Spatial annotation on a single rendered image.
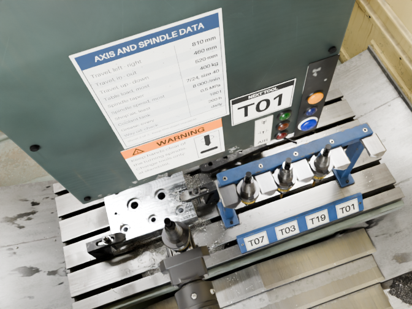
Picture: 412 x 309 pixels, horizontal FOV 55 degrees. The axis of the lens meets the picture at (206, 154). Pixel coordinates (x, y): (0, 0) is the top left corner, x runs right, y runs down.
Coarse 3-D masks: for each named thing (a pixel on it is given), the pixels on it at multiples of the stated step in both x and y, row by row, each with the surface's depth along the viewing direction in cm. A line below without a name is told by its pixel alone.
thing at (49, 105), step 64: (0, 0) 32; (64, 0) 34; (128, 0) 36; (192, 0) 38; (256, 0) 41; (320, 0) 44; (0, 64) 37; (64, 64) 40; (256, 64) 50; (0, 128) 45; (64, 128) 48
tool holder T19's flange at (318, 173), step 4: (312, 160) 112; (312, 164) 111; (332, 164) 110; (312, 168) 110; (328, 168) 110; (316, 172) 110; (320, 172) 110; (324, 172) 111; (328, 172) 110; (320, 176) 111
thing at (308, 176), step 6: (294, 162) 113; (300, 162) 112; (306, 162) 112; (294, 168) 112; (300, 168) 112; (306, 168) 112; (300, 174) 111; (306, 174) 111; (312, 174) 111; (300, 180) 110; (306, 180) 110
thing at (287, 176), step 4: (284, 168) 104; (280, 172) 107; (284, 172) 105; (288, 172) 105; (292, 172) 107; (280, 176) 108; (284, 176) 106; (288, 176) 106; (292, 176) 108; (280, 180) 109; (284, 180) 108; (288, 180) 108
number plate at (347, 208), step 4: (352, 200) 133; (356, 200) 133; (340, 204) 132; (344, 204) 133; (348, 204) 133; (352, 204) 133; (356, 204) 134; (336, 208) 133; (340, 208) 133; (344, 208) 133; (348, 208) 134; (352, 208) 134; (356, 208) 134; (340, 212) 134; (344, 212) 134; (348, 212) 134; (352, 212) 135; (340, 216) 134
